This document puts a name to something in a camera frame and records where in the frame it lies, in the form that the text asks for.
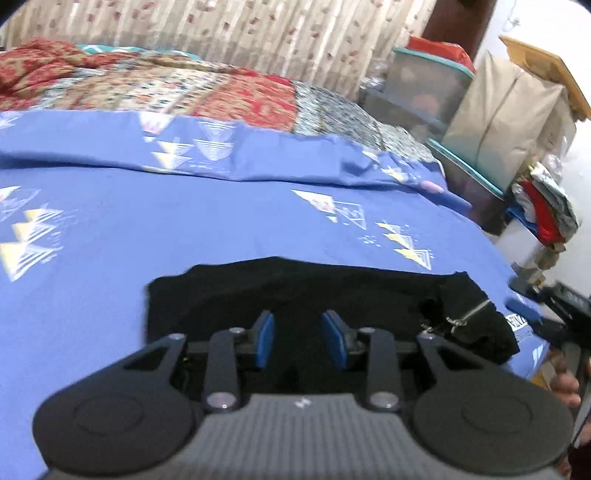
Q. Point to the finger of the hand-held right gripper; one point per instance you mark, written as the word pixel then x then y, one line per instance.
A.
pixel 526 310

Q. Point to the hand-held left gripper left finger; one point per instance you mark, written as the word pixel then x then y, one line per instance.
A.
pixel 264 339

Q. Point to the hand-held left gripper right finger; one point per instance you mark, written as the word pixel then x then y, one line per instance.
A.
pixel 333 339

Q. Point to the black pants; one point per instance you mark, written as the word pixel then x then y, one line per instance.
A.
pixel 304 286

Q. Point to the person's right hand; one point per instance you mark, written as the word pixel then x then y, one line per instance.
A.
pixel 565 387

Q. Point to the pile of colourful clothes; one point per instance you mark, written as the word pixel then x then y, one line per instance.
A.
pixel 545 207

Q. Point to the clear storage box teal lid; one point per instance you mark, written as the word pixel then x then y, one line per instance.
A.
pixel 429 87
pixel 466 184

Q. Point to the blue printed bedsheet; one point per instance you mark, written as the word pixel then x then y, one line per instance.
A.
pixel 184 217

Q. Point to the beige fabric bag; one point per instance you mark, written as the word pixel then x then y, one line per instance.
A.
pixel 503 120

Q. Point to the wooden board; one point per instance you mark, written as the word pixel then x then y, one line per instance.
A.
pixel 549 69

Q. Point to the red patchwork quilt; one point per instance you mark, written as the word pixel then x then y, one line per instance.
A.
pixel 184 87

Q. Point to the red cloth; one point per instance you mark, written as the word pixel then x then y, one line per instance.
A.
pixel 441 50

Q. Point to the floral beige curtain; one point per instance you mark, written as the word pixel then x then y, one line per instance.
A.
pixel 221 32

